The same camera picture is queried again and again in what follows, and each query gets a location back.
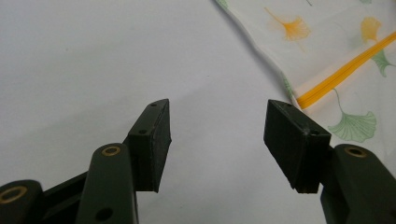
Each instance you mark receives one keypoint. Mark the white leaf-print pillowcase with orange zipper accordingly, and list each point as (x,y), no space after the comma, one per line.
(336,40)

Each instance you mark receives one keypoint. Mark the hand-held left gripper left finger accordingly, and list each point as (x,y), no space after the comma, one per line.
(149,146)

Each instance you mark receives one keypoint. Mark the white table sheet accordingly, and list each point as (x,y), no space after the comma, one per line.
(93,62)

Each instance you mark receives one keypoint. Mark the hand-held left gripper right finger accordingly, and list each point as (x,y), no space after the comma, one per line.
(295,143)

